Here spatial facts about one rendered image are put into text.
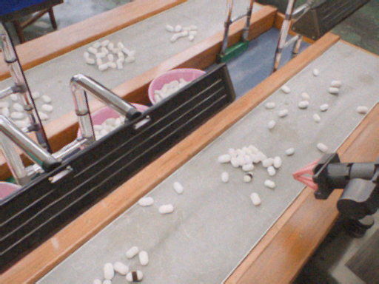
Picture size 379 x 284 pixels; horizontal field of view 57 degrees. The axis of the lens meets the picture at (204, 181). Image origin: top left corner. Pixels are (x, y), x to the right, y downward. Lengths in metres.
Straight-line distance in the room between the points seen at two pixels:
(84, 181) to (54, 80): 0.84
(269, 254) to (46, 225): 0.51
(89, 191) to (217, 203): 0.46
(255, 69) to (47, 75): 0.80
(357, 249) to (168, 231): 0.69
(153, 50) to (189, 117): 0.85
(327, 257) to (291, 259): 0.40
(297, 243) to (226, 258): 0.18
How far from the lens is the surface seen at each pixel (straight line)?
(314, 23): 1.00
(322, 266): 1.22
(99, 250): 0.86
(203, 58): 1.45
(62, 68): 1.39
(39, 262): 0.85
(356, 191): 0.72
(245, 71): 1.52
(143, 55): 1.43
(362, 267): 1.28
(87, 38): 1.50
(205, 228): 0.88
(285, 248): 0.86
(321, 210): 0.96
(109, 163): 0.54
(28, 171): 0.72
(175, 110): 0.61
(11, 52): 0.89
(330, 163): 0.81
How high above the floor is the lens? 1.48
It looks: 50 degrees down
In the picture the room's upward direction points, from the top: 8 degrees clockwise
